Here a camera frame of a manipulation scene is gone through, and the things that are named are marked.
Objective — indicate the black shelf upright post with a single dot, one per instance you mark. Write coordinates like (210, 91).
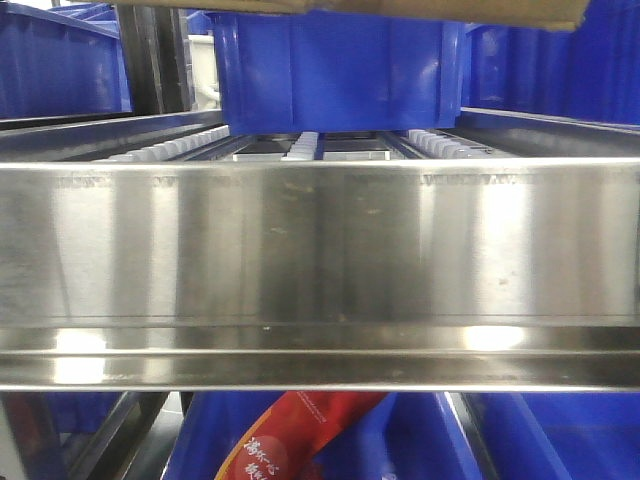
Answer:
(157, 58)

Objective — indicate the stainless steel shelf front rail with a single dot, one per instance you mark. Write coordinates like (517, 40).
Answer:
(469, 275)

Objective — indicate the blue lower bin left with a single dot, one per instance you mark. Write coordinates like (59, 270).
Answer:
(80, 412)

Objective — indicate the red printed snack package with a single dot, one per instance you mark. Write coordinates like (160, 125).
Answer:
(289, 433)

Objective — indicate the brown cardboard box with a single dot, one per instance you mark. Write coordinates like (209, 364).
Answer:
(554, 15)

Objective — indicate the blue plastic bin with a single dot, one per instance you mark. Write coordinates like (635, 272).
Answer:
(589, 74)
(55, 65)
(333, 72)

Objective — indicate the white roller track right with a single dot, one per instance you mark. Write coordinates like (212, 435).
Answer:
(441, 146)

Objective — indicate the white roller track left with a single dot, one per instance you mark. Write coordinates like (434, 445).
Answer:
(171, 149)

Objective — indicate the white roller track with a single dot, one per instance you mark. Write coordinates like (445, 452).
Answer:
(171, 149)
(441, 146)
(304, 148)

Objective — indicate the blue plastic bin centre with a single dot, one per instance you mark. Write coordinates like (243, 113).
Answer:
(333, 72)

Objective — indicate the blue plastic bin left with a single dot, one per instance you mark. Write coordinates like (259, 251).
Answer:
(55, 65)

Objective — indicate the blue lower bin right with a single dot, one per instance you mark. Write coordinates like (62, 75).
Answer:
(560, 435)

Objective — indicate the white roller track centre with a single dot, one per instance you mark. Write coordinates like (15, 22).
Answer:
(304, 148)

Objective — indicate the blue lower bin centre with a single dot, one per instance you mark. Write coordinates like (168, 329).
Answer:
(407, 436)

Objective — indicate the blue plastic bin right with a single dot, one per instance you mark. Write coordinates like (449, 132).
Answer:
(589, 74)

